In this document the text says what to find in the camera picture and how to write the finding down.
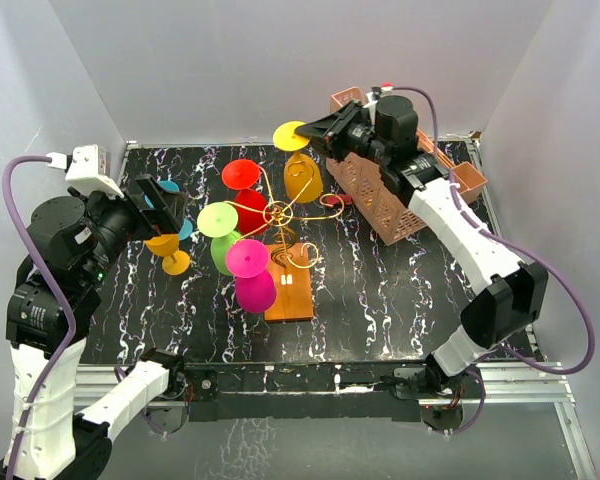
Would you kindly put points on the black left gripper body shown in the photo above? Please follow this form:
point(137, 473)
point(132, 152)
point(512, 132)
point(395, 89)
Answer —
point(115, 219)

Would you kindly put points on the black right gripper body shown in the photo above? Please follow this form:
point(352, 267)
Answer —
point(359, 139)

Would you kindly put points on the blue wine glass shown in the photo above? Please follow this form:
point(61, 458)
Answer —
point(170, 216)

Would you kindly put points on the yellow-base orange wine glass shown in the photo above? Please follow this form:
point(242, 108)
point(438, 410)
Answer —
point(302, 177)

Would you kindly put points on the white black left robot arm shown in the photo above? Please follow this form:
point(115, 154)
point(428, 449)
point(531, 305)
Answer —
point(74, 241)

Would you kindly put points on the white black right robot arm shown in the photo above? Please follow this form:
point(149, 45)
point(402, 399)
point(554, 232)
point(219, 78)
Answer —
point(508, 292)

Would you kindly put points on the green wine glass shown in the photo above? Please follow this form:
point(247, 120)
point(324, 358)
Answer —
point(218, 221)

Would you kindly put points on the red wine glass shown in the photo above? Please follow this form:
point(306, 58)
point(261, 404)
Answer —
point(241, 175)

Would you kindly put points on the magenta wine glass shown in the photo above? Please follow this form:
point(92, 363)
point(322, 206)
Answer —
point(247, 260)

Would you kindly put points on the orange wooden rack base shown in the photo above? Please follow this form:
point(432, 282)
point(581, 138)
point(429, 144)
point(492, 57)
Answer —
point(294, 300)

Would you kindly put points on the pink plastic file organizer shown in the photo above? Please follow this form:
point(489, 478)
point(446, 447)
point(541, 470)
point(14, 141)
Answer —
point(381, 189)

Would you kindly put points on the small red object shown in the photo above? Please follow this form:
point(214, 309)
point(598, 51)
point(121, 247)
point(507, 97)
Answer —
point(338, 200)

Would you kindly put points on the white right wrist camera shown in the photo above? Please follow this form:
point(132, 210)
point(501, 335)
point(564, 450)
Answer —
point(376, 93)

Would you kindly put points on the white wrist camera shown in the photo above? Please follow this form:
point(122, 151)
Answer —
point(376, 93)
point(85, 170)

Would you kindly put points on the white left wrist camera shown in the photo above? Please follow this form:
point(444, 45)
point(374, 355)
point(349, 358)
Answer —
point(85, 170)

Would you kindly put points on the gold wire glass rack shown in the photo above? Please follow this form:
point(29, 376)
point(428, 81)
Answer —
point(279, 215)

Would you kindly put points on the black metal base frame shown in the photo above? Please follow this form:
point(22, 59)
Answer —
point(399, 391)

